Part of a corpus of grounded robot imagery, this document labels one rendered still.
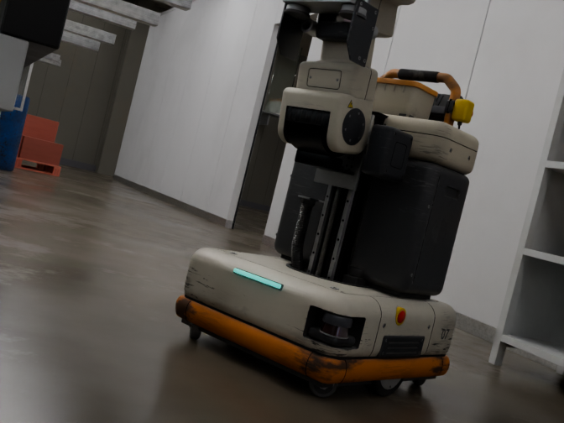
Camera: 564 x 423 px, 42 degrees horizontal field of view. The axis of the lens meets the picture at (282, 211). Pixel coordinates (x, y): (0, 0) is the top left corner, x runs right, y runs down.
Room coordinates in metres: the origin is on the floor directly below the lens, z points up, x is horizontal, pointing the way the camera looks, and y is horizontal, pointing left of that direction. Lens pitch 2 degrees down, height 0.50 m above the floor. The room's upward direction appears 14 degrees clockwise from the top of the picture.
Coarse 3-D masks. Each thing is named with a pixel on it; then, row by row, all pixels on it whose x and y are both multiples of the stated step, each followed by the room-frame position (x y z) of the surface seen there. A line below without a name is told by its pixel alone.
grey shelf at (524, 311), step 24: (552, 120) 3.10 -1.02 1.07; (552, 144) 3.08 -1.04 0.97; (552, 168) 3.05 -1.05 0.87; (552, 192) 3.15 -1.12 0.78; (528, 216) 3.10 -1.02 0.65; (552, 216) 3.17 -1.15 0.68; (528, 240) 3.08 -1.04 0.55; (552, 240) 3.18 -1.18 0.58; (528, 264) 3.14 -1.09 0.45; (552, 264) 3.20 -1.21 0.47; (528, 288) 3.15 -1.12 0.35; (552, 288) 3.21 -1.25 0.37; (504, 312) 3.09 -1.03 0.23; (528, 312) 3.17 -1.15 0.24; (552, 312) 3.23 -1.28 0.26; (504, 336) 3.06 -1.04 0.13; (528, 336) 3.18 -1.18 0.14; (552, 336) 3.25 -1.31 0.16; (552, 360) 2.81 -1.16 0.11
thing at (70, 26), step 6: (66, 24) 2.10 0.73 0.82; (72, 24) 2.11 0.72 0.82; (78, 24) 2.11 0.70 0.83; (66, 30) 2.11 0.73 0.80; (72, 30) 2.11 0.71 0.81; (78, 30) 2.11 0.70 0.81; (84, 30) 2.12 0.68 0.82; (90, 30) 2.13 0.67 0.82; (96, 30) 2.14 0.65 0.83; (102, 30) 2.14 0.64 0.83; (84, 36) 2.14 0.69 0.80; (90, 36) 2.13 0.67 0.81; (96, 36) 2.14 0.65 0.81; (102, 36) 2.14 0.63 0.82; (108, 36) 2.15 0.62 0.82; (114, 36) 2.16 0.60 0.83; (102, 42) 2.17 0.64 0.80; (108, 42) 2.15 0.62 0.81; (114, 42) 2.16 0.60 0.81
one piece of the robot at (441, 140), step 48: (432, 144) 2.11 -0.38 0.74; (288, 192) 2.44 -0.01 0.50; (336, 192) 2.22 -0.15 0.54; (384, 192) 2.19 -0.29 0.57; (432, 192) 2.11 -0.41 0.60; (288, 240) 2.40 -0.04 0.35; (336, 240) 2.23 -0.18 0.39; (384, 240) 2.16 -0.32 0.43; (432, 240) 2.16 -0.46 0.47; (384, 288) 2.17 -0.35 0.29; (432, 288) 2.22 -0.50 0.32
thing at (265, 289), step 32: (192, 256) 2.22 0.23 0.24; (224, 256) 2.15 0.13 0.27; (256, 256) 2.32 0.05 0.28; (192, 288) 2.18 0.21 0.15; (224, 288) 2.10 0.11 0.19; (256, 288) 2.02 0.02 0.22; (288, 288) 1.95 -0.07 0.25; (320, 288) 1.92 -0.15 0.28; (352, 288) 2.08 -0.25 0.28; (192, 320) 2.16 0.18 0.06; (224, 320) 2.07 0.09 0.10; (256, 320) 2.00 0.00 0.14; (288, 320) 1.93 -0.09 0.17; (320, 320) 1.91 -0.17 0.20; (352, 320) 1.93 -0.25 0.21; (384, 320) 1.97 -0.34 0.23; (416, 320) 2.10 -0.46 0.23; (448, 320) 2.25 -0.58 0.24; (256, 352) 2.01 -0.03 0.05; (288, 352) 1.90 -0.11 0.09; (320, 352) 1.85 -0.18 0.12; (352, 352) 1.89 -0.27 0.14; (384, 352) 2.00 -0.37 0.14; (416, 352) 2.13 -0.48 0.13; (320, 384) 1.86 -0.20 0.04; (352, 384) 1.96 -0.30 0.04
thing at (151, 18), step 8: (80, 0) 1.63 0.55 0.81; (88, 0) 1.64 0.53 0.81; (96, 0) 1.65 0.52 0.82; (104, 0) 1.65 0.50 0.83; (112, 0) 1.66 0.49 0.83; (120, 0) 1.67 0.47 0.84; (104, 8) 1.66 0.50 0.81; (112, 8) 1.66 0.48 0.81; (120, 8) 1.67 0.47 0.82; (128, 8) 1.68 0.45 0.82; (136, 8) 1.68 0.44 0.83; (144, 8) 1.69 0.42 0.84; (128, 16) 1.68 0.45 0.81; (136, 16) 1.69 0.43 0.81; (144, 16) 1.69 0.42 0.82; (152, 16) 1.70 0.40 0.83; (152, 24) 1.71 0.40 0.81
